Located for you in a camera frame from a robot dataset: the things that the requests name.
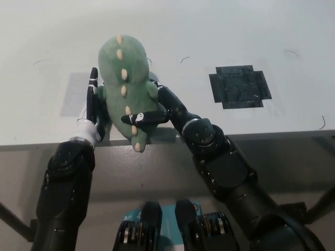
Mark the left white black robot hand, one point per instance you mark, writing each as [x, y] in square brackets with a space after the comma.
[91, 104]

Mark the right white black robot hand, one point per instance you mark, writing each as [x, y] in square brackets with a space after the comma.
[178, 107]

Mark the green plush dinosaur toy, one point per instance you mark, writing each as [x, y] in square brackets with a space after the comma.
[125, 65]

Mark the grey tape square patch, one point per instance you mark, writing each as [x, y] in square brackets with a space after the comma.
[74, 96]

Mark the black tape square patch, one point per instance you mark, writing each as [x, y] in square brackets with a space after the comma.
[239, 87]

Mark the black table leg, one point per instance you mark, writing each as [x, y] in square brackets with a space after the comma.
[322, 206]
[14, 223]

